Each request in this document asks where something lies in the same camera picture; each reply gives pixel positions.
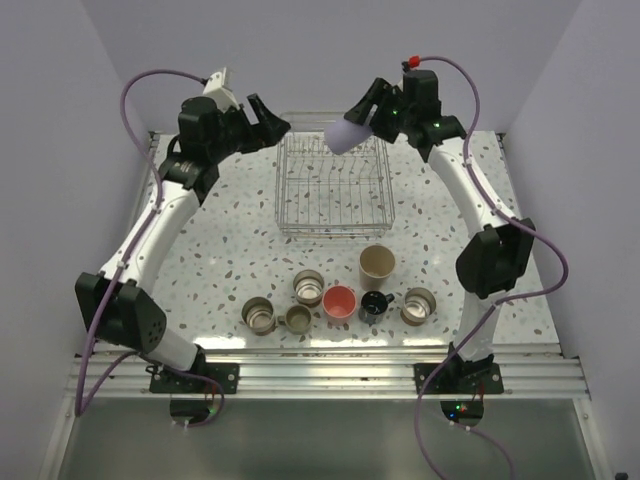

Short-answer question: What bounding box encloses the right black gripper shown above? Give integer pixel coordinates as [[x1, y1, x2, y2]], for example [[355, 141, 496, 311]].
[[344, 78, 414, 144]]

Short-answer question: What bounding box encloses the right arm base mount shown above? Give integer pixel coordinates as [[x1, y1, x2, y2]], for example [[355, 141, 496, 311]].
[[424, 360, 505, 396]]

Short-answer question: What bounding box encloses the left steel cup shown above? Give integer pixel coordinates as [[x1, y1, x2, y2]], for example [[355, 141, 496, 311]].
[[241, 297, 276, 336]]

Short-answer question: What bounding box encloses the lavender plastic cup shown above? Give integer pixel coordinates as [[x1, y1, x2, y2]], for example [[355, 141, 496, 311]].
[[324, 118, 373, 155]]

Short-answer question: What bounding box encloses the right steel cup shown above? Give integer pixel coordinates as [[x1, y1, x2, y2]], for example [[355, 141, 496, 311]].
[[400, 287, 437, 326]]

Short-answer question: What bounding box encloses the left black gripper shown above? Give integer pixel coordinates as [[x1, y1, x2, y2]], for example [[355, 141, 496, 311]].
[[208, 94, 290, 163]]

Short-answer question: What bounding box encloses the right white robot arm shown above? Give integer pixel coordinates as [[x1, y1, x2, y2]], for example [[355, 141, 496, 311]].
[[325, 70, 535, 394]]

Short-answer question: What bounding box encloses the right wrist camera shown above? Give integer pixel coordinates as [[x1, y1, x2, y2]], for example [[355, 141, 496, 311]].
[[401, 55, 422, 74]]

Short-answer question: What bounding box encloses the tall beige cup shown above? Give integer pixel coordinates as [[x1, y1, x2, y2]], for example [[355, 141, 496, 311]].
[[359, 244, 396, 291]]

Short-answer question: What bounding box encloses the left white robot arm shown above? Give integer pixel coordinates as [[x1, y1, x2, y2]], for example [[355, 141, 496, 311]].
[[75, 94, 291, 393]]

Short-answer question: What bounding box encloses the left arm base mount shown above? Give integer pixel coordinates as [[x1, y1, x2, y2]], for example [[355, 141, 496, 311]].
[[145, 363, 240, 395]]

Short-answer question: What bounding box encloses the coral pink cup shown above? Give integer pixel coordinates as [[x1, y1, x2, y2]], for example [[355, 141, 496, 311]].
[[321, 285, 357, 326]]

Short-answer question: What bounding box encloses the black mug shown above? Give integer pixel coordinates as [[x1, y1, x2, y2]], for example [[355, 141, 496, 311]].
[[358, 291, 395, 326]]

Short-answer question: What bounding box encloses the steel cup with brown band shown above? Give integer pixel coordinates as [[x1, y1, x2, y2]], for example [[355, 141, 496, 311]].
[[293, 269, 325, 308]]

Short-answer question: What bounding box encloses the wire dish rack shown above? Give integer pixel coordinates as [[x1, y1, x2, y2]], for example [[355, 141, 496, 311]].
[[275, 111, 395, 238]]

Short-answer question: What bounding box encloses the small olive mug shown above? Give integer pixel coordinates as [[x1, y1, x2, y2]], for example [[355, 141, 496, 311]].
[[276, 305, 313, 335]]

